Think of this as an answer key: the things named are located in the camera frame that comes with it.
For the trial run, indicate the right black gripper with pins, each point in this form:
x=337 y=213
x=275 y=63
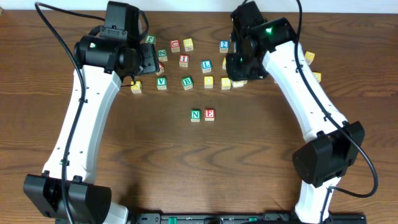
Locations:
x=237 y=70

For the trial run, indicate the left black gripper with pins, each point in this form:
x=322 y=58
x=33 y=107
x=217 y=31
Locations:
x=149 y=58

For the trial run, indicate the red E block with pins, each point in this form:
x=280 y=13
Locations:
x=209 y=115

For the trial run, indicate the green N block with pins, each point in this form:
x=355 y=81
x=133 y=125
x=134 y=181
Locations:
x=195 y=116

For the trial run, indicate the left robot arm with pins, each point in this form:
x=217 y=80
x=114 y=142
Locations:
x=66 y=190

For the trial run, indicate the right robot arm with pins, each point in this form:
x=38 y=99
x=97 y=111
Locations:
x=270 y=48

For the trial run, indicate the red A block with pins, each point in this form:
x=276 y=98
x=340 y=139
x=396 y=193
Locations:
x=161 y=69

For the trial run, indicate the green Z block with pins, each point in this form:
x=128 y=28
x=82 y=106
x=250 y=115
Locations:
x=162 y=55

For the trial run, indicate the yellow O block upper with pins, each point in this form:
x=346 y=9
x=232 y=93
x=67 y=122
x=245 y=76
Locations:
x=224 y=64

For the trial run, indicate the yellow o block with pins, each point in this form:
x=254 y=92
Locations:
x=208 y=81
x=224 y=64

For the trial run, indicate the blue T block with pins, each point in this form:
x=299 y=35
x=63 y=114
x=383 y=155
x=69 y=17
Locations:
x=238 y=84

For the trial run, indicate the yellow S block lower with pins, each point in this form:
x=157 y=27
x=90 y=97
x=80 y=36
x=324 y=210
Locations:
x=225 y=83

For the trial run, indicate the yellow s block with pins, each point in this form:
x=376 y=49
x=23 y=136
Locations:
x=188 y=45
x=225 y=83

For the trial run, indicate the green J block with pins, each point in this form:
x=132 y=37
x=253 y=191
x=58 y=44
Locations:
x=150 y=39

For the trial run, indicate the green V block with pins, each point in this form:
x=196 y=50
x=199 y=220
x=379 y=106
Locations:
x=161 y=83

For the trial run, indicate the blue 2 block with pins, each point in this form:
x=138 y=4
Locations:
x=224 y=46

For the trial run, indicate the red C block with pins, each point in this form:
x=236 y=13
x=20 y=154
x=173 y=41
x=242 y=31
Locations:
x=175 y=46

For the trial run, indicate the yellow K block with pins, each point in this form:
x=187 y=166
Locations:
x=136 y=87

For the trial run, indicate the yellow O block lower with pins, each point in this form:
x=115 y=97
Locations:
x=208 y=81

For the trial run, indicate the blue L block middle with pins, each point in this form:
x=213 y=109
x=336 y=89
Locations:
x=206 y=66

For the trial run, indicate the red I block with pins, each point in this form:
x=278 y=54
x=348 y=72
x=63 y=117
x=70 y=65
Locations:
x=183 y=60

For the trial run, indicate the yellow S block upper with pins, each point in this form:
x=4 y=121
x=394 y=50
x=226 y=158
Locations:
x=188 y=45

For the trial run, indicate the green B block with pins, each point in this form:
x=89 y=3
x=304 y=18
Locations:
x=187 y=83

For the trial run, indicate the yellow block far right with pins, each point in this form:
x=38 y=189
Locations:
x=309 y=57

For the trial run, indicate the yellow G block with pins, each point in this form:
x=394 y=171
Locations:
x=318 y=76

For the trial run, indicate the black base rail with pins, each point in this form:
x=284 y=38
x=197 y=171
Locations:
x=269 y=217

